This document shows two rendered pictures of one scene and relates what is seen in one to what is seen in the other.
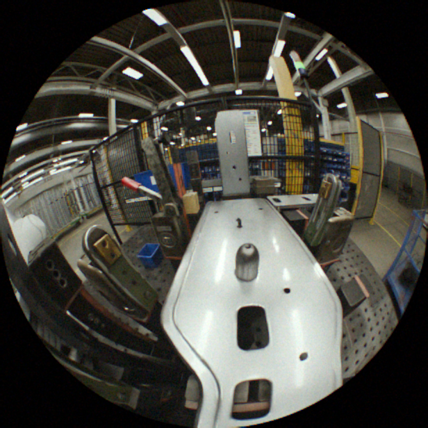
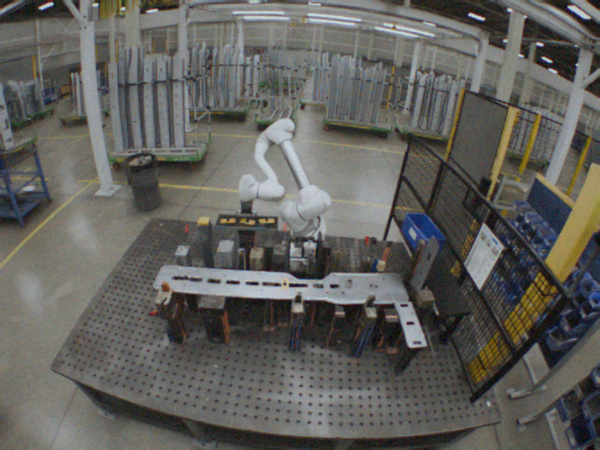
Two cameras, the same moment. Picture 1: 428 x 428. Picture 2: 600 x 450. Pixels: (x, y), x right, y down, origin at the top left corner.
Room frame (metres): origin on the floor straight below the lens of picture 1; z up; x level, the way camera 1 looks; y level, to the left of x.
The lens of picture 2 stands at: (-0.43, -1.06, 2.11)
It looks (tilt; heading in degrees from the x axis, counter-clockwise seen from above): 34 degrees down; 77
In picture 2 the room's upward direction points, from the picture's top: 5 degrees clockwise
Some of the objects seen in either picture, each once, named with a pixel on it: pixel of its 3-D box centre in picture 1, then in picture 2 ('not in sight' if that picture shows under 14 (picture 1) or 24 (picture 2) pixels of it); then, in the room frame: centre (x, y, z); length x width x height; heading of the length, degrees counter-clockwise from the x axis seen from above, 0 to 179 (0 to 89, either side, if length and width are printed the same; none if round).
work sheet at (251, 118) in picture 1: (242, 133); (483, 256); (0.77, -0.23, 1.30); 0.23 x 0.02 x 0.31; 81
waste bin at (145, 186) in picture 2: not in sight; (144, 181); (-1.83, 2.71, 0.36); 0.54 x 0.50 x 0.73; 76
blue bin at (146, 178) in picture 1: (163, 178); (422, 233); (0.72, 0.26, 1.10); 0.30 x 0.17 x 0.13; 88
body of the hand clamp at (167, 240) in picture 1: (183, 265); (361, 281); (0.26, 0.11, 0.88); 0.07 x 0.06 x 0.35; 81
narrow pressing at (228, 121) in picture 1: (233, 152); (424, 264); (0.49, -0.10, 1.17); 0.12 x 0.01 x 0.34; 81
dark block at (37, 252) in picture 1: (124, 335); (321, 270); (0.03, 0.20, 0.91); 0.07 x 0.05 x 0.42; 81
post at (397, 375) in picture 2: not in sight; (405, 358); (0.33, -0.45, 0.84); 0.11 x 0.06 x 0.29; 81
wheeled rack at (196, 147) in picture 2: not in sight; (156, 118); (-2.03, 4.41, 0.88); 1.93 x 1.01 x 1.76; 172
